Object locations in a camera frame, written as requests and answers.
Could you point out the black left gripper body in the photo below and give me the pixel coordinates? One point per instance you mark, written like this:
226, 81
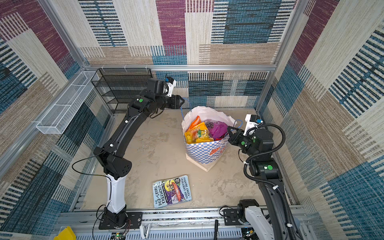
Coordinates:
172, 103

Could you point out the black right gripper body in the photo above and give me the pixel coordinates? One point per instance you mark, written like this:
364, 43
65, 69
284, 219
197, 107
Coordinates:
244, 142

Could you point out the orange corn chip bag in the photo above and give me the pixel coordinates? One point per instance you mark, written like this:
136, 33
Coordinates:
195, 123

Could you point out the purple grape jelly bag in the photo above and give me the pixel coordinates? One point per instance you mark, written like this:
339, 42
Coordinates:
217, 129

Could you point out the yellow snack pack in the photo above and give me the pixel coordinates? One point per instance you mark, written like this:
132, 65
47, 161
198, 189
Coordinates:
199, 134

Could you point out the blue checkered paper bag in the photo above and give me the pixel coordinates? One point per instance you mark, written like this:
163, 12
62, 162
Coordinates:
206, 155

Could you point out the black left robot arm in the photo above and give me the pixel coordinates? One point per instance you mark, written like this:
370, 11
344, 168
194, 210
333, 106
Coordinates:
158, 95

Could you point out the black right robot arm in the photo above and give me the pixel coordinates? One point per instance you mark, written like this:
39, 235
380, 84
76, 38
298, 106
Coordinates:
259, 143

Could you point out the black mesh shelf rack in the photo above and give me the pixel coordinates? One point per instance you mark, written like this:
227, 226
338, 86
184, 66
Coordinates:
117, 87

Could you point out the colourful treehouse book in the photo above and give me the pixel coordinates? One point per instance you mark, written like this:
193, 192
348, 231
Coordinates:
171, 192

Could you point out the yellow object at bottom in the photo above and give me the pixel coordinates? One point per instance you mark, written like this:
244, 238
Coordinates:
66, 234

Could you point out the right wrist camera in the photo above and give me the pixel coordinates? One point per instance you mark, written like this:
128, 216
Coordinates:
252, 123

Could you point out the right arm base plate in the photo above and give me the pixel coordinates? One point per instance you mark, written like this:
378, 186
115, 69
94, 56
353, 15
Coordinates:
237, 216

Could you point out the aluminium front rail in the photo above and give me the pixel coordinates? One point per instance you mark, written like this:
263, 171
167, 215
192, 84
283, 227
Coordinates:
160, 224

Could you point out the white wire wall basket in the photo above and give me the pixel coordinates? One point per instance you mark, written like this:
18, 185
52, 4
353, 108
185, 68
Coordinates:
59, 116

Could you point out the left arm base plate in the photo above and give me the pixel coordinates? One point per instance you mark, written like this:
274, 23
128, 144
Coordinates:
127, 220

